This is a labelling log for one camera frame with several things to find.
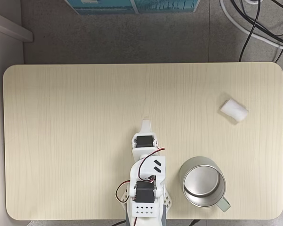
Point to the white gauze dressing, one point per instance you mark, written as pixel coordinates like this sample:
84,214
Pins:
233,109

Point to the blue printed box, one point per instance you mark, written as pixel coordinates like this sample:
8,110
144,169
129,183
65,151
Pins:
131,6

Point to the white ledge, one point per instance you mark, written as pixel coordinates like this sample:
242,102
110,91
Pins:
9,27

